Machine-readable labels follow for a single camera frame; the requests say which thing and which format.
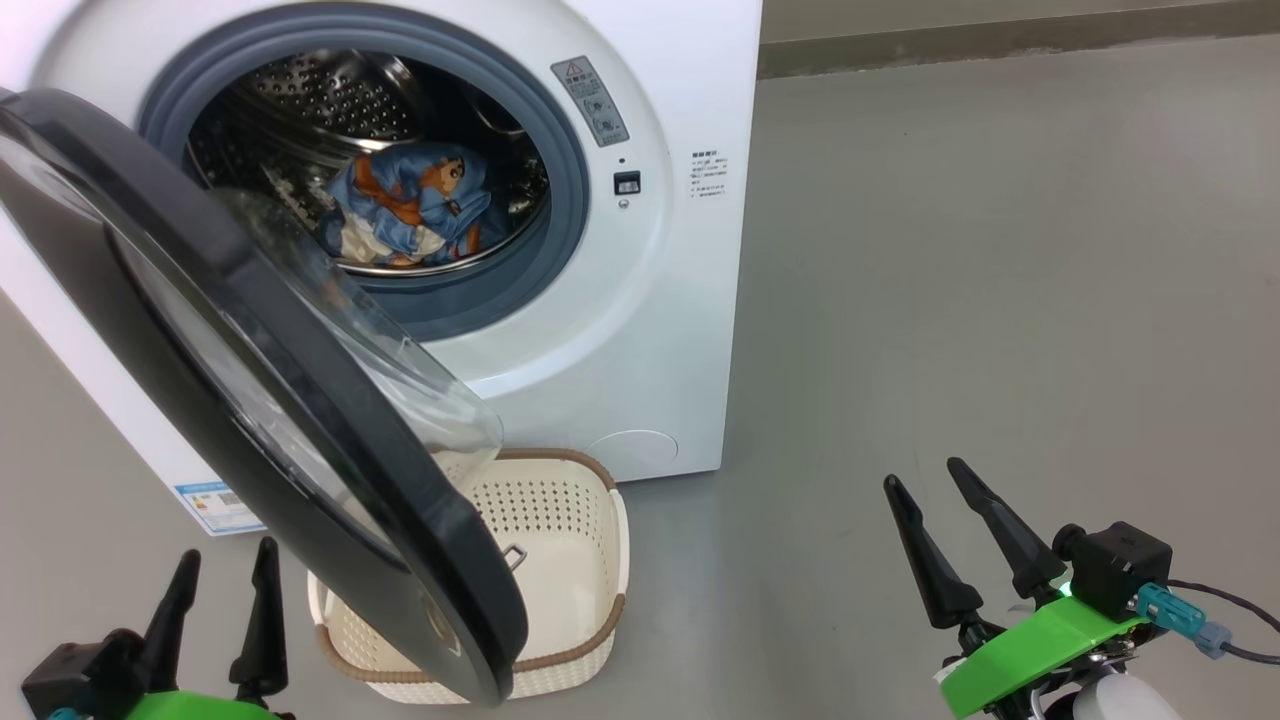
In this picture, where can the dark grey round washer door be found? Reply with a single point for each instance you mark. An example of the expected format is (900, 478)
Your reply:
(300, 420)

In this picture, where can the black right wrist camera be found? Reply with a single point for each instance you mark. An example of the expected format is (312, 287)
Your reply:
(1120, 565)

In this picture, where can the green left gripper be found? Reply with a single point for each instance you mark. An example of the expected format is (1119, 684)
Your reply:
(200, 708)

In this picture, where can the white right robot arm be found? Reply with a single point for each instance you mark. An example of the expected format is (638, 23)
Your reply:
(1120, 700)

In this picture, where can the white front-load washing machine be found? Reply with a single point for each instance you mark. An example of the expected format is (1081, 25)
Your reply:
(650, 300)

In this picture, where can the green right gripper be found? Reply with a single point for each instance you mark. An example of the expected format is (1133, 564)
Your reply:
(1030, 650)

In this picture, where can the cream perforated laundry basket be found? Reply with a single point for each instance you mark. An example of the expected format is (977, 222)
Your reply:
(560, 520)

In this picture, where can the blue cartoon print garment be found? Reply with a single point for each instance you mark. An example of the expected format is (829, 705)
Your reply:
(420, 200)

